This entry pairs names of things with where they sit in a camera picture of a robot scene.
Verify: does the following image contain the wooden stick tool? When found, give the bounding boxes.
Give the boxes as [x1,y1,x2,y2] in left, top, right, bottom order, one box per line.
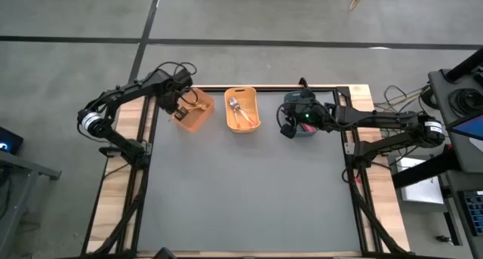
[349,0,369,13]

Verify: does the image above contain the black device with blue light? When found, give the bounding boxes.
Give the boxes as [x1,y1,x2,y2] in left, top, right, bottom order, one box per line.
[0,125,24,156]

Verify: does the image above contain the black table-level camera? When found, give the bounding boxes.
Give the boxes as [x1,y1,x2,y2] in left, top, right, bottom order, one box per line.
[152,246,177,259]

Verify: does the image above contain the black table frame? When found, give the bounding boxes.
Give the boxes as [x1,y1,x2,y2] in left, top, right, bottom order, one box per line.
[81,77,411,259]

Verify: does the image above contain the peach translucent plastic bin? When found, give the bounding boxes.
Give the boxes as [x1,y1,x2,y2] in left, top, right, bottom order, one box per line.
[171,87,216,134]

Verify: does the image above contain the grey equipment cart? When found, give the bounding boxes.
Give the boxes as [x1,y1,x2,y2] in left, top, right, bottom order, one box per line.
[428,68,483,177]

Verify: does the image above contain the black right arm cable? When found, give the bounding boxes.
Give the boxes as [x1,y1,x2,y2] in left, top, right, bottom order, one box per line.
[275,102,299,130]

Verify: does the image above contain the black pole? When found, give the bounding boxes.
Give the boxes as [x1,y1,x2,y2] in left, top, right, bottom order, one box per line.
[445,49,483,82]

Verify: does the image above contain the coiled black cable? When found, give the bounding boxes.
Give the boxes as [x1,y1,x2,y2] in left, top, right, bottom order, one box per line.
[448,88,483,119]

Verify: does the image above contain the teal plastic bin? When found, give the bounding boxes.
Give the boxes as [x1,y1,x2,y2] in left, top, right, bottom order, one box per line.
[283,91,320,138]

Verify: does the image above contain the white box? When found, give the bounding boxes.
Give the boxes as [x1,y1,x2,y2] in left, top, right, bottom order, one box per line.
[395,156,445,205]

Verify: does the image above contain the grey side desk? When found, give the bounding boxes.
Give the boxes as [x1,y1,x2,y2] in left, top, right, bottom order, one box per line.
[0,149,62,259]

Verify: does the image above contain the grey table mat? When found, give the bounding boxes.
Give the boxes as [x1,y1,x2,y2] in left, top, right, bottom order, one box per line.
[136,91,362,252]

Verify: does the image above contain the tangled floor cables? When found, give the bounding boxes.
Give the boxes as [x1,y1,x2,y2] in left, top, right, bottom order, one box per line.
[375,85,431,154]

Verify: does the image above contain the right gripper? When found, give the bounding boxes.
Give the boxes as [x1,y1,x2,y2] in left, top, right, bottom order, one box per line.
[278,99,336,139]

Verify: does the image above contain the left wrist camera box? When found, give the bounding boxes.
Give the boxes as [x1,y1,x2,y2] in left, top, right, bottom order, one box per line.
[170,69,194,89]

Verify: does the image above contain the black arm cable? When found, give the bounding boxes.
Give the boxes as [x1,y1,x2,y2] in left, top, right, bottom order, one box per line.
[155,60,200,106]
[275,102,299,130]

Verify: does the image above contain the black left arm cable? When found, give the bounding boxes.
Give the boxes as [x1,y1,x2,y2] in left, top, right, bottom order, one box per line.
[155,60,200,106]

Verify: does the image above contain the yellow plastic bin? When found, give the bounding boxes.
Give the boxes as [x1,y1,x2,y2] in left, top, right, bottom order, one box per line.
[223,86,262,134]

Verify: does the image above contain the blue tablet screen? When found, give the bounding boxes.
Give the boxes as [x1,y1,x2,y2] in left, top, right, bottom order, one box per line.
[452,115,483,141]

